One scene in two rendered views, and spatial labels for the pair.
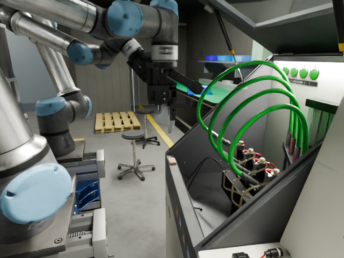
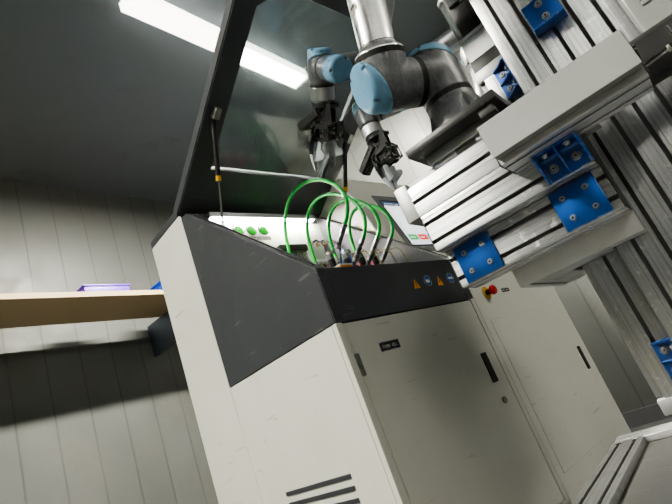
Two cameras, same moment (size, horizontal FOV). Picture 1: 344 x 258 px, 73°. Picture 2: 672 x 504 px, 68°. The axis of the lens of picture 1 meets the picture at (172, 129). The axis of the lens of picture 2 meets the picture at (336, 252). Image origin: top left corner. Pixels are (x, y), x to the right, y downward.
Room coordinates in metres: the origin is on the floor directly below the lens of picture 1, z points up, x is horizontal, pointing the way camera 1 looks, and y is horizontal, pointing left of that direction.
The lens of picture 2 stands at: (1.92, 1.07, 0.54)
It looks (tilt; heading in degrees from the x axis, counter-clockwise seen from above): 18 degrees up; 230
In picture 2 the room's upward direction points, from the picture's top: 21 degrees counter-clockwise
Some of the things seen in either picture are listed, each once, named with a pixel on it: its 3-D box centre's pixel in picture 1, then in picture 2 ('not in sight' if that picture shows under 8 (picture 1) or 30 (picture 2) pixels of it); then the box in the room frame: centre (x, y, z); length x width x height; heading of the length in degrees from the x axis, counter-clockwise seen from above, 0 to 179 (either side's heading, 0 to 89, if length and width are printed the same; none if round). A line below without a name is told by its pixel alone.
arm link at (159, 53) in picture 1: (164, 54); (373, 133); (0.68, 0.02, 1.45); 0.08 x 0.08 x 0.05
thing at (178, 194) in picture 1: (180, 203); (400, 288); (0.81, -0.03, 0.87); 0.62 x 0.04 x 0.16; 8
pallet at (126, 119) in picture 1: (116, 121); not in sight; (5.03, 1.25, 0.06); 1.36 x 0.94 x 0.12; 14
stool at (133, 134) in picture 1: (135, 152); not in sight; (2.74, 0.46, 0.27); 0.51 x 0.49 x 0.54; 14
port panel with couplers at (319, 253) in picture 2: not in sight; (325, 262); (0.64, -0.56, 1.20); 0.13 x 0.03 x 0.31; 8
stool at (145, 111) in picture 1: (147, 127); not in sight; (3.78, 0.43, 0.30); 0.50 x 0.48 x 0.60; 157
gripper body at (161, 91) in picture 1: (162, 83); (382, 150); (0.68, 0.03, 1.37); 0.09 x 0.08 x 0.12; 98
